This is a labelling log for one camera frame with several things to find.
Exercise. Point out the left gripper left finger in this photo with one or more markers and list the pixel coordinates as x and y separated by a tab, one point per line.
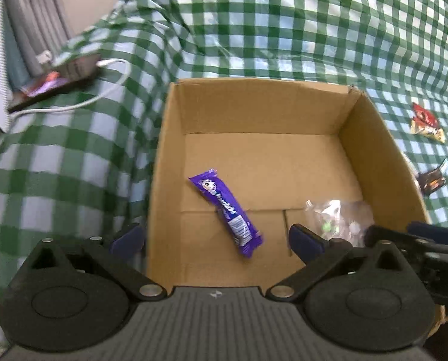
128	243

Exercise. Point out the green checkered cloth cover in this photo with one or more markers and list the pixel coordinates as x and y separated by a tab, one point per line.
85	168

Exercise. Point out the clear candy bag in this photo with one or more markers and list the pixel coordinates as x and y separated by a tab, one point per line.
339	219

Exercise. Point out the grey curtain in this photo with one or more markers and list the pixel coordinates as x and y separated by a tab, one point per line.
38	25

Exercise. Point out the red chocolate wrapper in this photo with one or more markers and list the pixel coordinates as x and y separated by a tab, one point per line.
425	116

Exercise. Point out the yellow cow snack bar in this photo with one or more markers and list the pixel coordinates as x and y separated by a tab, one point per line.
421	128

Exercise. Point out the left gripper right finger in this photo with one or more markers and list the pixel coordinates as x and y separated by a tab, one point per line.
305	243

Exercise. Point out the open cardboard box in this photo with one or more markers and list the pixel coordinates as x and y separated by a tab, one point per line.
277	145

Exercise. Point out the purple chocolate bar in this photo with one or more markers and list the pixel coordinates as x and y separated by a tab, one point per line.
245	236

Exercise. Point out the dark brown snack packet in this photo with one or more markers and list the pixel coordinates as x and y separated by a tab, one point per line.
433	180

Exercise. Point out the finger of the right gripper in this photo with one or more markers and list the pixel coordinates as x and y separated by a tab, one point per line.
429	231

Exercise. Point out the white curtain clip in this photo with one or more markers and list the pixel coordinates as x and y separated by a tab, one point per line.
45	57

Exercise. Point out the black smartphone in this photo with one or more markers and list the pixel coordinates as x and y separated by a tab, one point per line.
73	74

